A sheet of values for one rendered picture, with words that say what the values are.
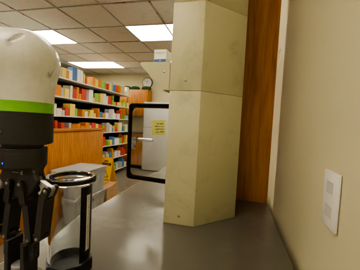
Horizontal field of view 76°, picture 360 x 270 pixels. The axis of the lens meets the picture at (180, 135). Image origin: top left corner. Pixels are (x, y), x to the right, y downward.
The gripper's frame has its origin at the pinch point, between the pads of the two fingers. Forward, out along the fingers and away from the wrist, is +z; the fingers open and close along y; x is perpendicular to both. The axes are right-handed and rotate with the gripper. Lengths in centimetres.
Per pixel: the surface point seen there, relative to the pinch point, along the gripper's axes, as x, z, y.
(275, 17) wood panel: -82, -76, -50
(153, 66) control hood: -45, -45, -6
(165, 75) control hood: -45, -42, -11
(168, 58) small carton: -53, -50, -9
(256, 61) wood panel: -82, -56, -43
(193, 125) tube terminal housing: -45, -25, -22
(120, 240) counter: -28.8, 10.2, -4.6
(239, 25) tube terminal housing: -57, -63, -35
